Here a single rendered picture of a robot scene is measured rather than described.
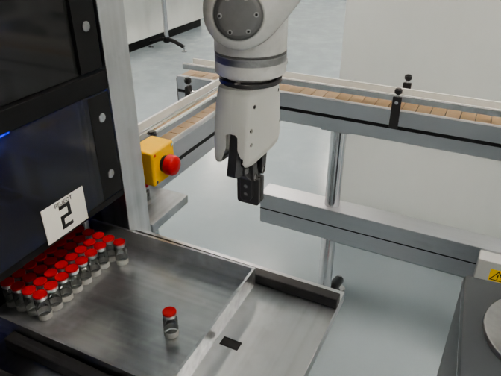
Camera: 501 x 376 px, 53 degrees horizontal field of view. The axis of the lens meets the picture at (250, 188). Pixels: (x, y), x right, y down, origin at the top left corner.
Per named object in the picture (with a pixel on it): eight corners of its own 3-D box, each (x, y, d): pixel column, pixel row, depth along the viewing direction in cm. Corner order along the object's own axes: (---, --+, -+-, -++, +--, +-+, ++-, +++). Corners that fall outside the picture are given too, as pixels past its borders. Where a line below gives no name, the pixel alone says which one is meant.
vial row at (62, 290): (35, 318, 77) (28, 295, 74) (111, 254, 91) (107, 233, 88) (45, 323, 76) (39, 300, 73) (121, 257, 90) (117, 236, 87)
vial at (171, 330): (161, 336, 73) (158, 315, 71) (169, 327, 75) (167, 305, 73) (174, 342, 73) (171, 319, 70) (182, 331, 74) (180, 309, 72)
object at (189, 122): (115, 230, 104) (104, 163, 96) (60, 212, 110) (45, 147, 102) (258, 118, 157) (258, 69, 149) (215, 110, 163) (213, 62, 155)
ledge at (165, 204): (98, 215, 105) (97, 208, 104) (136, 188, 115) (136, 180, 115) (153, 233, 100) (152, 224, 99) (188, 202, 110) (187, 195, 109)
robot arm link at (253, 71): (237, 37, 63) (237, 60, 65) (200, 54, 56) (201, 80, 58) (299, 45, 60) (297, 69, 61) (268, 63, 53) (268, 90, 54)
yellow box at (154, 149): (124, 179, 99) (120, 146, 95) (147, 164, 104) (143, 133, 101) (156, 188, 96) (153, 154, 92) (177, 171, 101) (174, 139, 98)
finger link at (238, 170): (237, 108, 59) (252, 124, 65) (217, 169, 58) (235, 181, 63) (246, 110, 59) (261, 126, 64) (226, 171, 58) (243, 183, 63)
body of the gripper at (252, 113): (241, 53, 64) (242, 133, 70) (200, 74, 56) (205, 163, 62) (296, 60, 61) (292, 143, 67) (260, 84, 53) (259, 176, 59)
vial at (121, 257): (113, 264, 88) (109, 243, 86) (121, 257, 90) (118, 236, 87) (123, 268, 87) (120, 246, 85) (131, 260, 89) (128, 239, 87)
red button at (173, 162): (156, 175, 97) (153, 157, 95) (168, 167, 100) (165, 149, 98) (172, 180, 95) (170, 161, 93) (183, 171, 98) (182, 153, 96)
